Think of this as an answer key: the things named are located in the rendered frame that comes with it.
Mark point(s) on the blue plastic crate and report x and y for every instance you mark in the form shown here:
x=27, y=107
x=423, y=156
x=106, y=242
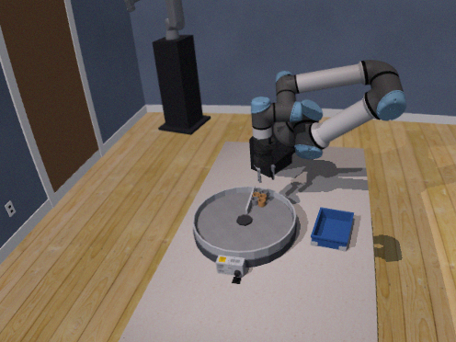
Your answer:
x=334, y=225

